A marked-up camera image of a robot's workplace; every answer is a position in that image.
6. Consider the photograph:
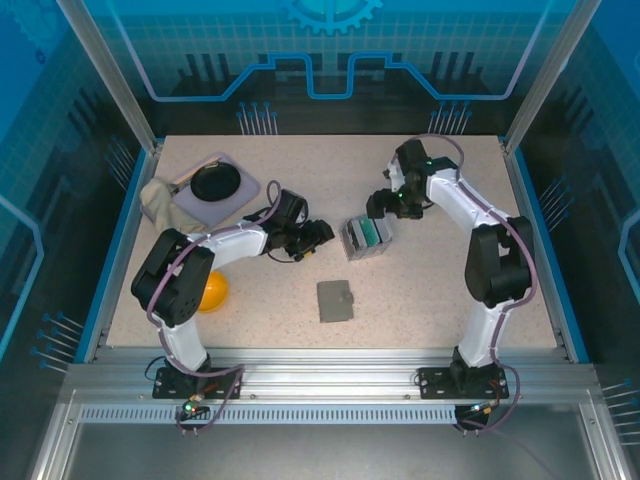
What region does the clear acrylic card box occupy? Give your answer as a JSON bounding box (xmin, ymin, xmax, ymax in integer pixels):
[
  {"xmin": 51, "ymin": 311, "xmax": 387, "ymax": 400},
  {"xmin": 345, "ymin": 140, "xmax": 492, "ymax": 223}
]
[{"xmin": 338, "ymin": 213, "xmax": 395, "ymax": 263}]

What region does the grey card holder wallet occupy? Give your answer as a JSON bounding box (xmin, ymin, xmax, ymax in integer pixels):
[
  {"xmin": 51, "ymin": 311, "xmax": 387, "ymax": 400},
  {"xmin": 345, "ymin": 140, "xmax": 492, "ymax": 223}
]
[{"xmin": 316, "ymin": 279, "xmax": 356, "ymax": 325}]

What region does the teal card stack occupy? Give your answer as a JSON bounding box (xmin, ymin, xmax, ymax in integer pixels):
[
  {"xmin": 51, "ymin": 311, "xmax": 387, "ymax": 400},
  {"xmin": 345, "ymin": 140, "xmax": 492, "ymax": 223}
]
[{"xmin": 357, "ymin": 215, "xmax": 379, "ymax": 247}]

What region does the purple tray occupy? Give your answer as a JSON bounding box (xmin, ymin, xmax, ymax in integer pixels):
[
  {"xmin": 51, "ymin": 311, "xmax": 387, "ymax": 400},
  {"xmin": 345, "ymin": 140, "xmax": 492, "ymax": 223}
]
[{"xmin": 169, "ymin": 151, "xmax": 262, "ymax": 227}]

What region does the yellow bowl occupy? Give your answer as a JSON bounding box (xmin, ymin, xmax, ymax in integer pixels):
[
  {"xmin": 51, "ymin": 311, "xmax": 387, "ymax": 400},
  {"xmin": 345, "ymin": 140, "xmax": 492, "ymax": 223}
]
[{"xmin": 196, "ymin": 270, "xmax": 231, "ymax": 314}]

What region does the beige cloth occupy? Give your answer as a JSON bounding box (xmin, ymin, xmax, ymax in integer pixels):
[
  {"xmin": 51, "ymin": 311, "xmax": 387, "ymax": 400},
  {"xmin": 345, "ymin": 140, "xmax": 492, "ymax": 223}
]
[{"xmin": 139, "ymin": 177, "xmax": 210, "ymax": 234}]

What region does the metal bottom pan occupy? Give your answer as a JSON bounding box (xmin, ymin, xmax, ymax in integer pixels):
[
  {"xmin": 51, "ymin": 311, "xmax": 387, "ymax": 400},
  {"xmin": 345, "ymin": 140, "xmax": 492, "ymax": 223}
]
[{"xmin": 29, "ymin": 389, "xmax": 631, "ymax": 480}]

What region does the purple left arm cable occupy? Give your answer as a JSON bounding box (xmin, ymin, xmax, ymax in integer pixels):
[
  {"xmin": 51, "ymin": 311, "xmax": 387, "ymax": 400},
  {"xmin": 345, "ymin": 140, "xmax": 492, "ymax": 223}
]
[{"xmin": 147, "ymin": 179, "xmax": 286, "ymax": 437}]

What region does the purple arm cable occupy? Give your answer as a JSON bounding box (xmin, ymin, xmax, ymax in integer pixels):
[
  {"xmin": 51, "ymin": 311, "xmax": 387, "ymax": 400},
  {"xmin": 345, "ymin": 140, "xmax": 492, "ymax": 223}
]
[
  {"xmin": 392, "ymin": 132, "xmax": 539, "ymax": 437},
  {"xmin": 147, "ymin": 179, "xmax": 286, "ymax": 437}
]

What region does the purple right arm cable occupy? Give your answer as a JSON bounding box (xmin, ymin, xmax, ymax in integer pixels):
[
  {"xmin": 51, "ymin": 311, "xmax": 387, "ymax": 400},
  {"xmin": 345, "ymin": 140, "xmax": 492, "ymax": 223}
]
[{"xmin": 392, "ymin": 132, "xmax": 539, "ymax": 437}]

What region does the wooden handled utensil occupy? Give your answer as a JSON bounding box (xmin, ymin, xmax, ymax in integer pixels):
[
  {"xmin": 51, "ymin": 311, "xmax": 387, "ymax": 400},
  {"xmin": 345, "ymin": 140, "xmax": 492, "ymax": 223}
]
[{"xmin": 171, "ymin": 157, "xmax": 222, "ymax": 194}]

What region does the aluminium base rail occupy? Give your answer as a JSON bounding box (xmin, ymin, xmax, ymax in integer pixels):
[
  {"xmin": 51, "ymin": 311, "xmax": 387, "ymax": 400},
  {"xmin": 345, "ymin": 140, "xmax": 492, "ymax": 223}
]
[{"xmin": 64, "ymin": 346, "xmax": 601, "ymax": 401}]

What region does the aluminium side rail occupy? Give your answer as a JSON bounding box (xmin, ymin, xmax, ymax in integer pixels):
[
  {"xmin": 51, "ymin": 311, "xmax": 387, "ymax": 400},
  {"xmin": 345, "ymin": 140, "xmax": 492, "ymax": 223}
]
[
  {"xmin": 498, "ymin": 135, "xmax": 591, "ymax": 364},
  {"xmin": 82, "ymin": 142, "xmax": 164, "ymax": 364}
]

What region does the slotted grey cable duct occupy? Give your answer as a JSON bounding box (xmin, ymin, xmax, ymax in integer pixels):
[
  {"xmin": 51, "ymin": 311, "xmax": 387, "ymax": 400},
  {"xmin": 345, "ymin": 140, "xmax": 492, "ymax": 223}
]
[{"xmin": 78, "ymin": 404, "xmax": 460, "ymax": 426}]

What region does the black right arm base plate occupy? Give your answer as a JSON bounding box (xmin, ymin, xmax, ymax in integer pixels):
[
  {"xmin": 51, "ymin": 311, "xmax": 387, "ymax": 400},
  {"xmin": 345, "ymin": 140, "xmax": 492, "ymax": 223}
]
[{"xmin": 417, "ymin": 365, "xmax": 511, "ymax": 400}]

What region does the aluminium frame post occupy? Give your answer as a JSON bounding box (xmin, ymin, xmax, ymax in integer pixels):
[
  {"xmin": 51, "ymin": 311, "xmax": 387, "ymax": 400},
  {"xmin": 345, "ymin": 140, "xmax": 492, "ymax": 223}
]
[
  {"xmin": 55, "ymin": 0, "xmax": 164, "ymax": 154},
  {"xmin": 502, "ymin": 0, "xmax": 604, "ymax": 154}
]

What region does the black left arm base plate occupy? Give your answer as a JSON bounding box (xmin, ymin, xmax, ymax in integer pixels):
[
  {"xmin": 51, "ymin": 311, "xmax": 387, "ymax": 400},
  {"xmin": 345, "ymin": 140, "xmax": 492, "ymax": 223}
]
[{"xmin": 153, "ymin": 365, "xmax": 246, "ymax": 400}]

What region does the small wired connector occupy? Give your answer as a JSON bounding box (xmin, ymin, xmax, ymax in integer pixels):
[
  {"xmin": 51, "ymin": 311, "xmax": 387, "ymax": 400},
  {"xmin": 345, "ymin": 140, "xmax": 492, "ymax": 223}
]
[
  {"xmin": 180, "ymin": 394, "xmax": 210, "ymax": 420},
  {"xmin": 467, "ymin": 399, "xmax": 501, "ymax": 419}
]

